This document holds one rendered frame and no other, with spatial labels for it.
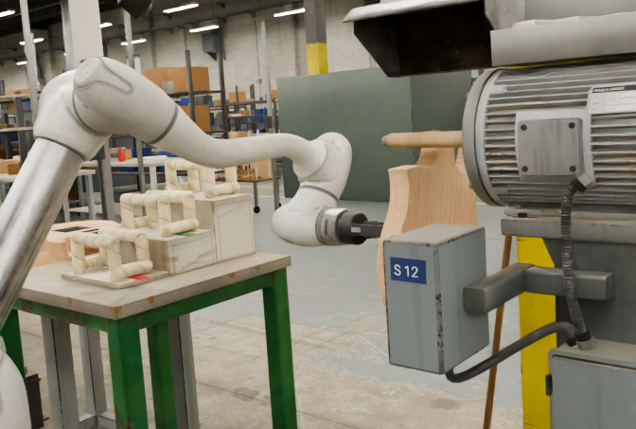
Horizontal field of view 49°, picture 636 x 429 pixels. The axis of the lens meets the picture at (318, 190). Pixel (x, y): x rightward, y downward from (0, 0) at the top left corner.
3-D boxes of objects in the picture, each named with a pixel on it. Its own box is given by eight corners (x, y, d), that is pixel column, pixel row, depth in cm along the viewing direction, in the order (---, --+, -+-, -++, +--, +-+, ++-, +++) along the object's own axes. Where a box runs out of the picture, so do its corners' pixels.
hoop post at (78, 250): (88, 272, 185) (85, 237, 184) (78, 275, 182) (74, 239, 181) (81, 271, 187) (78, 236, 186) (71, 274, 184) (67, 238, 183)
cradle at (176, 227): (202, 229, 191) (201, 217, 190) (168, 237, 182) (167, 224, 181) (193, 228, 193) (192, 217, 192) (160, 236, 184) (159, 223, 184)
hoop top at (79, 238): (123, 247, 173) (122, 235, 173) (112, 250, 170) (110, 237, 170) (79, 241, 186) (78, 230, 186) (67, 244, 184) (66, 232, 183)
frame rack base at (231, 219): (256, 252, 203) (252, 193, 201) (218, 263, 192) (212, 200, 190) (194, 245, 220) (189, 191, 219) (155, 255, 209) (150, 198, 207)
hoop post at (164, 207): (175, 236, 185) (171, 200, 184) (165, 238, 183) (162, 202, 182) (167, 235, 187) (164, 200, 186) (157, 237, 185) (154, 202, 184)
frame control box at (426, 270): (590, 384, 112) (586, 224, 109) (536, 438, 95) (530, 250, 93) (451, 359, 127) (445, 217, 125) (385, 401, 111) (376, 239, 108)
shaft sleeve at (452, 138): (475, 144, 136) (472, 128, 135) (468, 149, 134) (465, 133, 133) (397, 146, 148) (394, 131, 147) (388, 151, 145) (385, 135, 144)
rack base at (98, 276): (171, 276, 180) (170, 271, 180) (120, 289, 168) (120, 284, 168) (109, 266, 197) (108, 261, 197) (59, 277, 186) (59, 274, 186)
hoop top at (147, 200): (173, 206, 184) (171, 194, 184) (163, 207, 182) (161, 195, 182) (127, 204, 197) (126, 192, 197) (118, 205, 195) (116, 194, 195)
